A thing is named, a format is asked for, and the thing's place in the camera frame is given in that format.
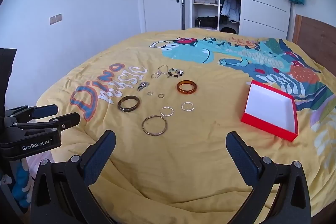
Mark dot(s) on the folded dark clothes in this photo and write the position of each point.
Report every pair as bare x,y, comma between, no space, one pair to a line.
207,21

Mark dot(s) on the wall switch plate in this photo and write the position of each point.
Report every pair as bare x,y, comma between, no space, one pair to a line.
55,19

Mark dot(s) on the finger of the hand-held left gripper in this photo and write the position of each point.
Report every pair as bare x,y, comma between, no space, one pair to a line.
44,111
69,119

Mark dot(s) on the dark brown bangle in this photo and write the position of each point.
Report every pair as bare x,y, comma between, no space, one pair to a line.
128,109

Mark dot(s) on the twisted silver hoop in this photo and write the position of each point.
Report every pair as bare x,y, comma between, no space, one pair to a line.
182,106
161,111

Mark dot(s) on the wooden headboard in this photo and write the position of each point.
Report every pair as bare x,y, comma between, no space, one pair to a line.
315,37

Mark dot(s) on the yellow printed blanket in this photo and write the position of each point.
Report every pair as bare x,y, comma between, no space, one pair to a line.
199,134

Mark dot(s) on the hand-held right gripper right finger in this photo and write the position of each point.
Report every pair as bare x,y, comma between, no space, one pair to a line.
241,158

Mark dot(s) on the large thin metal bangle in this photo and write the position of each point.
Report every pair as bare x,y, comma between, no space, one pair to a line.
143,126

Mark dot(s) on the folded beige clothes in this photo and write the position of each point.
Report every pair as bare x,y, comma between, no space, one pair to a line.
206,0

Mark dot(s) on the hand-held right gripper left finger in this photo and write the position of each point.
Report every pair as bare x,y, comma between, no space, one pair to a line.
98,158

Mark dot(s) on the amber bangle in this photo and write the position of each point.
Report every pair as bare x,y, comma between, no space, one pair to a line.
179,88

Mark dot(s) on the blue plush toy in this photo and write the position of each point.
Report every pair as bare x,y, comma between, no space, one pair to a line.
21,184

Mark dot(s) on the red cardboard box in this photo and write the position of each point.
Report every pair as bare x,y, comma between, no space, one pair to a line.
267,106

